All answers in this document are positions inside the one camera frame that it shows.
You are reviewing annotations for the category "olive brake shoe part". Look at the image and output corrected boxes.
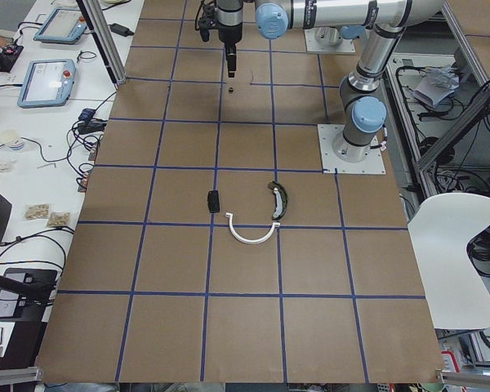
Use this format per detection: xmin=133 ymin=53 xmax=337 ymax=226
xmin=267 ymin=180 xmax=289 ymax=221

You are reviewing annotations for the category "blue teach pendant near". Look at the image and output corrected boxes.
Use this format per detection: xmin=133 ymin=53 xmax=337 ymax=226
xmin=17 ymin=59 xmax=76 ymax=109

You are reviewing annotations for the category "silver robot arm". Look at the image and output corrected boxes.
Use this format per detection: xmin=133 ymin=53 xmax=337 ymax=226
xmin=254 ymin=1 xmax=443 ymax=163

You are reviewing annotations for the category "blue teach pendant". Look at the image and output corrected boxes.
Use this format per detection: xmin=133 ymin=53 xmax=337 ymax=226
xmin=33 ymin=7 xmax=87 ymax=44
xmin=17 ymin=59 xmax=76 ymax=109

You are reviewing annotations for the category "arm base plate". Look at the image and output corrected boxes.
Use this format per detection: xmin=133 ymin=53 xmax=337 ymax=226
xmin=317 ymin=124 xmax=386 ymax=175
xmin=305 ymin=27 xmax=356 ymax=56

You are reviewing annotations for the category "small black flat part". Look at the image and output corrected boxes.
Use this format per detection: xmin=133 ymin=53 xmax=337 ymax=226
xmin=207 ymin=189 xmax=221 ymax=214

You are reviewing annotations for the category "white chair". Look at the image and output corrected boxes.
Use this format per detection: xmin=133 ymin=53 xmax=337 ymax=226
xmin=408 ymin=193 xmax=490 ymax=330

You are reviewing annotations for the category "aluminium frame post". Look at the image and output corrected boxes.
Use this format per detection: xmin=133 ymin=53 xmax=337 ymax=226
xmin=77 ymin=0 xmax=127 ymax=86

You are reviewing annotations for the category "blue black small device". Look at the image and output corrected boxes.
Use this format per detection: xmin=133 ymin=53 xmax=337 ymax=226
xmin=78 ymin=108 xmax=96 ymax=122

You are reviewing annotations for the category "white curved plastic part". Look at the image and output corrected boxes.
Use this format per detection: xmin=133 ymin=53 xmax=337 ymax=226
xmin=225 ymin=212 xmax=281 ymax=246

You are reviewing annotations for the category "blue teach pendant far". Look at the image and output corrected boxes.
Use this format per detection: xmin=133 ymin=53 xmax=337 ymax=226
xmin=33 ymin=7 xmax=87 ymax=44

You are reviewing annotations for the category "black power adapter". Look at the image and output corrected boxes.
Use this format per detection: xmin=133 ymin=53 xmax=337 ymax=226
xmin=109 ymin=23 xmax=134 ymax=37

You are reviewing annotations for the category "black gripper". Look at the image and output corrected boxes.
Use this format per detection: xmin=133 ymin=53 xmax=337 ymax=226
xmin=216 ymin=21 xmax=243 ymax=78

